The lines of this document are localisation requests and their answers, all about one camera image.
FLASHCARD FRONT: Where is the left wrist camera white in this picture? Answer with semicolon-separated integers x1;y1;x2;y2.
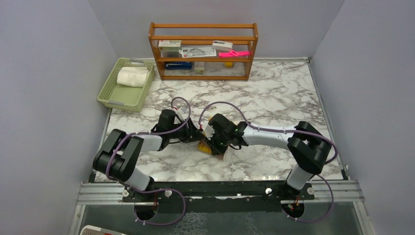
175;106;189;122

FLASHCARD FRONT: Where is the green plastic basket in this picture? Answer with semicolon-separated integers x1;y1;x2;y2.
97;57;156;112

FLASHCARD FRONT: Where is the wooden shelf rack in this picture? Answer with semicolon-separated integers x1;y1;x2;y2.
148;22;259;81

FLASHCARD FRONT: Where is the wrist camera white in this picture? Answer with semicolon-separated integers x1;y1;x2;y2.
175;106;189;122
201;122;215;140

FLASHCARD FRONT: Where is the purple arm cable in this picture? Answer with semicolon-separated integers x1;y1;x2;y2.
198;101;339;224
105;96;192;227

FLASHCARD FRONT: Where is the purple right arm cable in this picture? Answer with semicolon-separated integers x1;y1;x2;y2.
198;101;339;224

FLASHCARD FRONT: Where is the white towel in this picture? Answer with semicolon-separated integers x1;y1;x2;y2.
116;67;148;87

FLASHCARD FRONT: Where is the small green white box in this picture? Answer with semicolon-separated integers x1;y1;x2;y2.
194;61;205;74

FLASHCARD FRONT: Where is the ruler set package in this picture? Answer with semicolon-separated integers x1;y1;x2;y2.
179;46;217;58

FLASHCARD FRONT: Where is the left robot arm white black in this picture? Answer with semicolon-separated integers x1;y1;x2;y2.
92;109;205;201

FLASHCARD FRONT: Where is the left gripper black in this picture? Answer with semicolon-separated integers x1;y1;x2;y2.
168;117;205;143

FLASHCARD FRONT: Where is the blue object lower shelf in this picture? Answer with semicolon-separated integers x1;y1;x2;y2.
165;61;192;70

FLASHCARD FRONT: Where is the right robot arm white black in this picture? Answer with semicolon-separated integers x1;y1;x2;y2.
200;114;332;199

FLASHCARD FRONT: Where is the white box red label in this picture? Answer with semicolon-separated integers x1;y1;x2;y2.
158;40;182;50

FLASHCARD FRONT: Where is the white device on shelf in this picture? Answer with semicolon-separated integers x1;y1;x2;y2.
211;41;233;52

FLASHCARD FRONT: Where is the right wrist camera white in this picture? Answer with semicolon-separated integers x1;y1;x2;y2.
201;122;215;140

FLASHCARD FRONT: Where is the white red object bottom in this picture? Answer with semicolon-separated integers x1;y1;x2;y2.
79;225;126;235

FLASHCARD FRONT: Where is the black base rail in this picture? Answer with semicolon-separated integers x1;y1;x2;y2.
122;180;315;213

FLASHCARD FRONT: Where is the brown yellow cloth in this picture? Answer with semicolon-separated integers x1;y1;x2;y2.
198;114;228;161

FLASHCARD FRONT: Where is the pink tool on shelf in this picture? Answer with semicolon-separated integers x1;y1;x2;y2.
219;50;250;58

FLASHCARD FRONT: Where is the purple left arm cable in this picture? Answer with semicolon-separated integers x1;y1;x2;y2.
105;96;192;227

